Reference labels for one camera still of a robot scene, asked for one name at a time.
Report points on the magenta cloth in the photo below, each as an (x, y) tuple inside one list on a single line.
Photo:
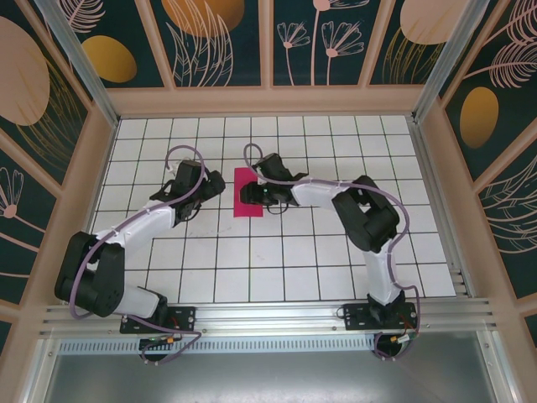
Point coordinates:
[(243, 176)]

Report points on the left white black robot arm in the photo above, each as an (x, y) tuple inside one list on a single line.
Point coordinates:
[(142, 224)]

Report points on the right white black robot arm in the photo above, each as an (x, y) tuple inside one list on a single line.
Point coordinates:
[(314, 195)]

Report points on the grey metal panel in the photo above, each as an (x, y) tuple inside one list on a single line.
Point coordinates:
[(268, 378)]

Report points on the long aluminium mounting rail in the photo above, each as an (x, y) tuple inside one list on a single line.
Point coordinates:
[(268, 315)]

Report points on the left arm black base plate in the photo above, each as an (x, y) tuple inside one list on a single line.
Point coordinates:
[(184, 319)]

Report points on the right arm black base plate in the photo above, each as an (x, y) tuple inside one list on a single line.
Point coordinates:
[(356, 319)]

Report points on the aluminium corner post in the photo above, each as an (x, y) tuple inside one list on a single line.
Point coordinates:
[(444, 54), (84, 71)]

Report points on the aluminium side rail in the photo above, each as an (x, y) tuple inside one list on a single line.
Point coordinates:
[(436, 210)]

